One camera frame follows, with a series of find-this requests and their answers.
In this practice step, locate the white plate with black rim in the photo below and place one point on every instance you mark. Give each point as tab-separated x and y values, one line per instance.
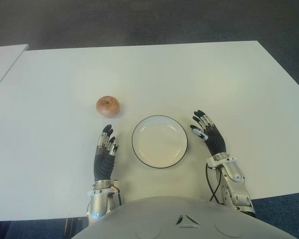
159	142

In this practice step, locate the red-brown apple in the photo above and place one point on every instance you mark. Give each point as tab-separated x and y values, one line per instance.
107	106

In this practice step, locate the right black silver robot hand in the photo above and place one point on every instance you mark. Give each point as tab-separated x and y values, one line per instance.
215	142

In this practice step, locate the grey robot torso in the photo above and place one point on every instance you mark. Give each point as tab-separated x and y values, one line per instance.
164	219

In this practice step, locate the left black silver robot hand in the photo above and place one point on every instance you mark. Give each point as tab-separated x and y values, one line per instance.
103	164

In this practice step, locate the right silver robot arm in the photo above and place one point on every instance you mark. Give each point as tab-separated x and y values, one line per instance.
235	179

